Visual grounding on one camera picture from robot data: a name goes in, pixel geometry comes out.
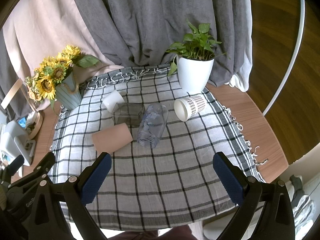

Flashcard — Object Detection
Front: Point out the pink cup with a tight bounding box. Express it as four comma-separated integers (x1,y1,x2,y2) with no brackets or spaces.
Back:
92,123,133,154

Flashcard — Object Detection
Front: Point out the white cup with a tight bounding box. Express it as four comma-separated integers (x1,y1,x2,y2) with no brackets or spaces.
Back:
103,90,125,113

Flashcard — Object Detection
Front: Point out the houndstooth paper cup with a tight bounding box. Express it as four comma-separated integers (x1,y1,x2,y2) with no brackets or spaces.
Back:
174,95,206,122

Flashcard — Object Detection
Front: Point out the white patterned cushion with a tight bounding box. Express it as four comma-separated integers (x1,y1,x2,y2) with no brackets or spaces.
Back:
285,174,319,239

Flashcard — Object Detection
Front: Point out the grey white device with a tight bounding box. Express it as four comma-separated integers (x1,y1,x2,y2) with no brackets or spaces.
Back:
1,120,36,166

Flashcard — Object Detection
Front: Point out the round wooden tray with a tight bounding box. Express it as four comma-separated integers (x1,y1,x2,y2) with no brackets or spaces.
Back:
25,112,43,140

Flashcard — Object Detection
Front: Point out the smoky square glass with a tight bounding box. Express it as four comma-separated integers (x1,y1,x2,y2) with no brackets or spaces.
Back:
112,102,145,127

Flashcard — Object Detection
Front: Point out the checkered tablecloth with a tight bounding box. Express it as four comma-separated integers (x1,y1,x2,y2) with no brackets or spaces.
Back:
49,65,263,231

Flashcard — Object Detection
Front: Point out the sunflower bouquet blue vase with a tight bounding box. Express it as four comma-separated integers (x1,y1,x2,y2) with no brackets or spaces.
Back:
25,45,99,110

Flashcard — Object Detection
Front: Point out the white pot green plant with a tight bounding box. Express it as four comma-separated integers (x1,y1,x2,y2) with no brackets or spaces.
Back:
166,20,221,95

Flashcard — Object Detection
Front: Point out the grey curtain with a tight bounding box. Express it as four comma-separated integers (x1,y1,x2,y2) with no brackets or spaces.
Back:
0,0,253,120

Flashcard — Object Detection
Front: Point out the white hoop stand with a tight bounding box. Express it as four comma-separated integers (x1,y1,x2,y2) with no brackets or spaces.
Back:
261,0,306,116

